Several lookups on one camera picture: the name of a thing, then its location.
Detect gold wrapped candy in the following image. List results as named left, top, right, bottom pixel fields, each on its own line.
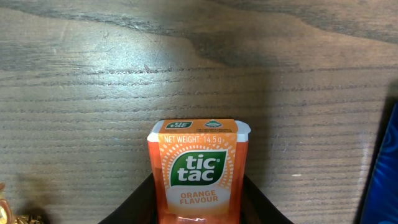
left=0, top=182, right=43, bottom=224

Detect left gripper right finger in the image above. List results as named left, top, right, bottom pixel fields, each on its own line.
left=241, top=174, right=295, bottom=224

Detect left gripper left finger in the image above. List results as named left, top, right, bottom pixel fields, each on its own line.
left=98, top=173, right=159, bottom=224

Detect orange candy box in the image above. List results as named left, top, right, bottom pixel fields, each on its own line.
left=147, top=118, right=252, bottom=224

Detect blue candy pack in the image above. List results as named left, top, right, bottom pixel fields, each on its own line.
left=359, top=102, right=398, bottom=224

